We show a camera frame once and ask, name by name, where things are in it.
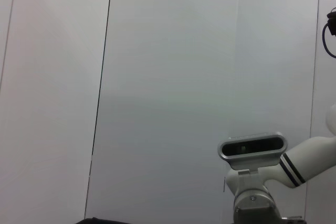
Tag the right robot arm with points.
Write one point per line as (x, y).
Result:
(302, 155)

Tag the black mounted device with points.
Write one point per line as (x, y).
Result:
(333, 22)

